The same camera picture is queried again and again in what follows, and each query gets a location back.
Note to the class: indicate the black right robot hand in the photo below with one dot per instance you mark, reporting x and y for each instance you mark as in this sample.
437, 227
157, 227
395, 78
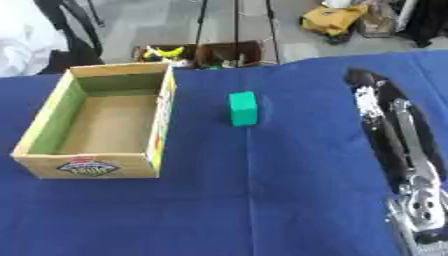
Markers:
389, 133

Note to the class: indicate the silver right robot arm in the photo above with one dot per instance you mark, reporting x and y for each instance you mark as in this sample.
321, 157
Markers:
421, 213

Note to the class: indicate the brown box of toys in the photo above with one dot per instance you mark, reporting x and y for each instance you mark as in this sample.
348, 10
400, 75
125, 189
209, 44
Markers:
198, 55

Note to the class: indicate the tan cardboard box green inside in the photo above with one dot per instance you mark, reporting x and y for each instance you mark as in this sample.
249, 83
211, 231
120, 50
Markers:
99, 126

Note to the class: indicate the yellow bag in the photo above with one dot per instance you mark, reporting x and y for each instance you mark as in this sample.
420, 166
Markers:
332, 18

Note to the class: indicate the green rectangular block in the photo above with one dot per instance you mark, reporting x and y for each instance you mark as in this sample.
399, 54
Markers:
243, 108

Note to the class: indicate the black tripod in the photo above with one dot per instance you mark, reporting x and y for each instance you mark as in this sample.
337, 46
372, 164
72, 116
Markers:
235, 26

